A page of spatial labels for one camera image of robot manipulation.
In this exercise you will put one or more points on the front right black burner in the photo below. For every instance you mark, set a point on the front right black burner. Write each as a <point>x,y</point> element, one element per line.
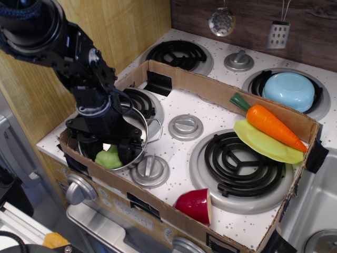
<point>239,179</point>

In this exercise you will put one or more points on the silver centre stove knob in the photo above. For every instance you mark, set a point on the silver centre stove knob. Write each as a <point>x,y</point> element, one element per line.
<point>185,127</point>

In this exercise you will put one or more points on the cardboard fence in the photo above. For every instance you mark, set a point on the cardboard fence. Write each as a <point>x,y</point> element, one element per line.
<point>151,210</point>

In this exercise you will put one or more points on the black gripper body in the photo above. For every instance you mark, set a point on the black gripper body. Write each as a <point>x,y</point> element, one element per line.
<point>113,127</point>

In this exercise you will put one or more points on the back right black burner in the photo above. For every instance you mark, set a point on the back right black burner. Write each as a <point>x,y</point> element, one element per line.
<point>321,104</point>

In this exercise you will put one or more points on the silver back stove knob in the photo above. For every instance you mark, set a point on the silver back stove knob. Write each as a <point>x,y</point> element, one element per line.
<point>239,62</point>

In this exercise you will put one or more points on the light blue bowl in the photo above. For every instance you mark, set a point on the light blue bowl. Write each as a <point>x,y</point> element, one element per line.
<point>291,89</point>

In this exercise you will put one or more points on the silver stove knob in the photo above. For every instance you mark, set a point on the silver stove knob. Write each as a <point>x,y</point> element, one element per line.
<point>185,127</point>
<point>151,172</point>
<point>239,62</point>

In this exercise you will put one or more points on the silver front stove knob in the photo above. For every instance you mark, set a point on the silver front stove knob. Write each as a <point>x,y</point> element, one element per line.
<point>151,172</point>

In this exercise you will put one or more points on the front left black burner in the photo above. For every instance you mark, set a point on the front left black burner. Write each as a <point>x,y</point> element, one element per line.
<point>148,106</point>

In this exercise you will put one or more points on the orange toy carrot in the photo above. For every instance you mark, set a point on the orange toy carrot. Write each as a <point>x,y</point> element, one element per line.
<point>264,120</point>

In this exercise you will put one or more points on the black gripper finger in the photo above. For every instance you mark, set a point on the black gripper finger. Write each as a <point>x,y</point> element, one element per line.
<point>89,145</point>
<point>126,152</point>

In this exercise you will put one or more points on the red toy apple half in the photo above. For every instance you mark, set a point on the red toy apple half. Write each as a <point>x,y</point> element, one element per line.
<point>197,205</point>

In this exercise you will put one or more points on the hanging silver spatula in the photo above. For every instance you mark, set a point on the hanging silver spatula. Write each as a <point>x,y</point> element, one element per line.
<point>279,30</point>

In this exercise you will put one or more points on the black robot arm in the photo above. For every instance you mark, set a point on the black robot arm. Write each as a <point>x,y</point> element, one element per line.
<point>38,32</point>

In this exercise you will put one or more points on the green toy broccoli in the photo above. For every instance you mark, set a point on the green toy broccoli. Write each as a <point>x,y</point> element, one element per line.
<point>109,159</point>

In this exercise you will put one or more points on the stainless steel pot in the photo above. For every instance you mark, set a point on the stainless steel pot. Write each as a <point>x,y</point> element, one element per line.
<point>140,152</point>

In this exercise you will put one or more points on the silver sink drain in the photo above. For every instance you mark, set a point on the silver sink drain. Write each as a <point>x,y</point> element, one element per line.
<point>322,241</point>

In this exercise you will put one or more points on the hanging silver strainer ladle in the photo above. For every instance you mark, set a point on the hanging silver strainer ladle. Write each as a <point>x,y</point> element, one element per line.
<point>222,22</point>

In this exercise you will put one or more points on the silver oven door handle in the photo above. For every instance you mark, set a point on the silver oven door handle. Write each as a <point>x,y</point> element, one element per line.
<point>103,234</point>

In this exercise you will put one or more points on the yellow toy banana slice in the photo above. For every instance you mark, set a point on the yellow toy banana slice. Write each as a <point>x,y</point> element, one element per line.
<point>266,145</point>

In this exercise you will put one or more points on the silver sink basin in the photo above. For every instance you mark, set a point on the silver sink basin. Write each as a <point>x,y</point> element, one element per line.
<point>314,207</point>

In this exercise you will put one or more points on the silver oven front knob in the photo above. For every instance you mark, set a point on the silver oven front knob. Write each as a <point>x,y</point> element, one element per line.
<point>79,190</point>

